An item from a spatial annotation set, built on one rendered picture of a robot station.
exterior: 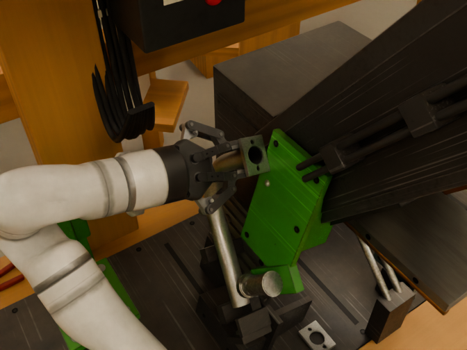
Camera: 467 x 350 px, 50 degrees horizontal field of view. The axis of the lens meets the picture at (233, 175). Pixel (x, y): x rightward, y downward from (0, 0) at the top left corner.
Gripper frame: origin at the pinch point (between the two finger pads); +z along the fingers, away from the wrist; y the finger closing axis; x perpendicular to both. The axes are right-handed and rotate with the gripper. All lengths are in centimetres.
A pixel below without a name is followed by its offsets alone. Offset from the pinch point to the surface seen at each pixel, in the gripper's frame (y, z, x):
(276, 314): -26.2, 5.4, 7.5
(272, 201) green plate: -7.2, 2.9, -1.3
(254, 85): 11.8, 10.3, 6.0
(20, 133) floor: 44, 21, 222
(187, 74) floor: 63, 120, 203
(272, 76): 12.9, 14.3, 5.7
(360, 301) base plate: -30.4, 24.4, 7.3
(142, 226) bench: -8.8, 0.5, 42.3
